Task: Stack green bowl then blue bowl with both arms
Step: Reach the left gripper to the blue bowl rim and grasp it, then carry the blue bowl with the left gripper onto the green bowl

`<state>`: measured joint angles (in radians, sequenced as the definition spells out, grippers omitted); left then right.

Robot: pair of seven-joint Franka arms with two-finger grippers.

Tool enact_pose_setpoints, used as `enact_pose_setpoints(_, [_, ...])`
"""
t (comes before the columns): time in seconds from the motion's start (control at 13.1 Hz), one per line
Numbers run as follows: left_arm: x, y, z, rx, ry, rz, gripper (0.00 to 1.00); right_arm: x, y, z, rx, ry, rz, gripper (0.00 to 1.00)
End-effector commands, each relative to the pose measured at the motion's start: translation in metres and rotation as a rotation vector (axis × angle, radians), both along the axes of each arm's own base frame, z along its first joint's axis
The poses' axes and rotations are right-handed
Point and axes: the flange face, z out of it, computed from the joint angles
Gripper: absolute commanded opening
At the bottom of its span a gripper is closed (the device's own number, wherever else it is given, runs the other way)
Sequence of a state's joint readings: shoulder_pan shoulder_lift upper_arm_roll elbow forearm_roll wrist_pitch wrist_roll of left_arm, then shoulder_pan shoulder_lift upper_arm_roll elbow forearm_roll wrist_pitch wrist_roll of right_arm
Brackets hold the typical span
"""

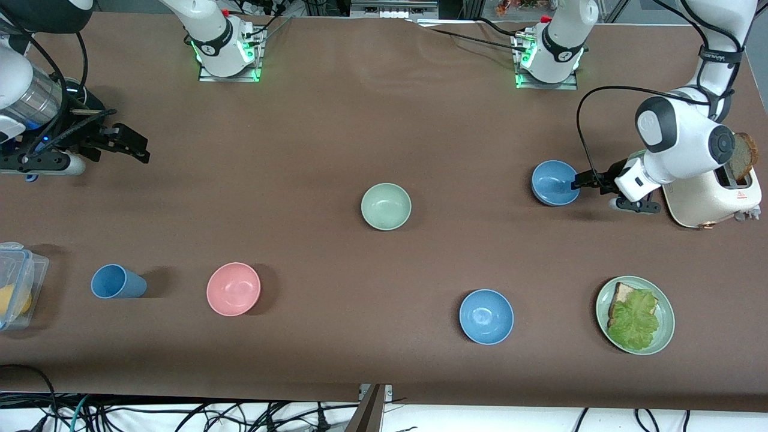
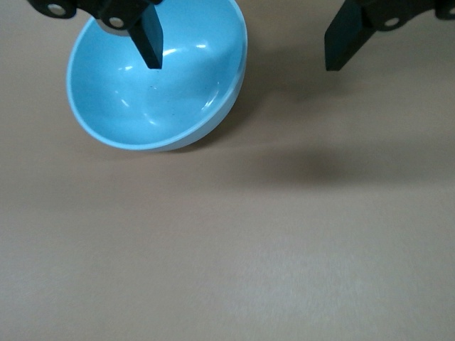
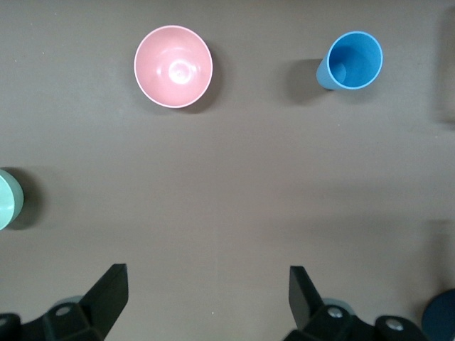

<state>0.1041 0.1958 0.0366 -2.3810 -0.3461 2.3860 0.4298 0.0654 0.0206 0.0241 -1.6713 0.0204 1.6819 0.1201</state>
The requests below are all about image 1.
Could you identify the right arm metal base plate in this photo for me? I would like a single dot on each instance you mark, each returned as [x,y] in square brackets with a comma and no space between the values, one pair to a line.
[231,77]

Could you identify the brown table cover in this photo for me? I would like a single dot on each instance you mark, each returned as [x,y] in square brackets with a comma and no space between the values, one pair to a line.
[384,120]

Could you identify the pink bowl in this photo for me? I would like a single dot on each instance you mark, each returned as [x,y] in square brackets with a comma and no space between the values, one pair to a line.
[233,289]

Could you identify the grey metal box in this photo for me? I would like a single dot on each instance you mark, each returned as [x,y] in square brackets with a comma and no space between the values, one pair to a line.
[393,9]

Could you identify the brown bread slice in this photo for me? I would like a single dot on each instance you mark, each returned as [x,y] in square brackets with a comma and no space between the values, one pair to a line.
[621,294]

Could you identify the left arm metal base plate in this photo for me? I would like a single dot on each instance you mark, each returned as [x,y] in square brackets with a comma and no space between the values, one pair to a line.
[549,86]

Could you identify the blue bowl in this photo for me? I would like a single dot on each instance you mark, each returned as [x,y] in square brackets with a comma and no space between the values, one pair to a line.
[486,317]
[552,183]

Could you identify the light green bowl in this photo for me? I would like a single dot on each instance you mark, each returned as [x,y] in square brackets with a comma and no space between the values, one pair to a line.
[386,207]

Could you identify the cream white toaster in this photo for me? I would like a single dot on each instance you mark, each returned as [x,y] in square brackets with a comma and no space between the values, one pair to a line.
[708,207]

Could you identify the toasted bread slice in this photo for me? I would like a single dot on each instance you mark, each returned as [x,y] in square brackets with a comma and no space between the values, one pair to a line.
[744,156]

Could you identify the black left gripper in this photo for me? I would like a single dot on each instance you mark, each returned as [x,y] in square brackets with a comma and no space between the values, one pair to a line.
[607,176]

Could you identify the yellow fruit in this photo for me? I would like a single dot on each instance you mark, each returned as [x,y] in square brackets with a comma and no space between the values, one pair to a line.
[15,300]

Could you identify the dark slanted pole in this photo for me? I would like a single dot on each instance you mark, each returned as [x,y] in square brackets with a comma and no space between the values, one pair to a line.
[367,414]

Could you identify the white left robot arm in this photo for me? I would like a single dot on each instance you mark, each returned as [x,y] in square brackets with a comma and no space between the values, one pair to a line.
[678,144]

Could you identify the colourful plastic items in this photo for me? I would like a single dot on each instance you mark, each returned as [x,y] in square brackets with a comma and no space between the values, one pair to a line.
[516,6]

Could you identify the blue plastic cup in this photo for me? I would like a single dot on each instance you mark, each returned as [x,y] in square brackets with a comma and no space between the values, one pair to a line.
[117,282]

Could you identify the green lettuce leaf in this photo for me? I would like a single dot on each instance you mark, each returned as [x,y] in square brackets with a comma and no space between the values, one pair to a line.
[636,321]

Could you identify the clear plastic lidded container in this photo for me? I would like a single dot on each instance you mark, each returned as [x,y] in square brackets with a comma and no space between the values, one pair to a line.
[21,264]

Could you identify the light green plate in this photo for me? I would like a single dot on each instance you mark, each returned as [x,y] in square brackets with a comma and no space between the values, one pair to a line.
[665,321]

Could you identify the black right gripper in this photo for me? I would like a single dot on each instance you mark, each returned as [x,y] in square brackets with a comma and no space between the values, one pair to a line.
[86,135]

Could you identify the silver metal bracket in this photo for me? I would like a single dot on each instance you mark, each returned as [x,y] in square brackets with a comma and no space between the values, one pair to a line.
[387,391]

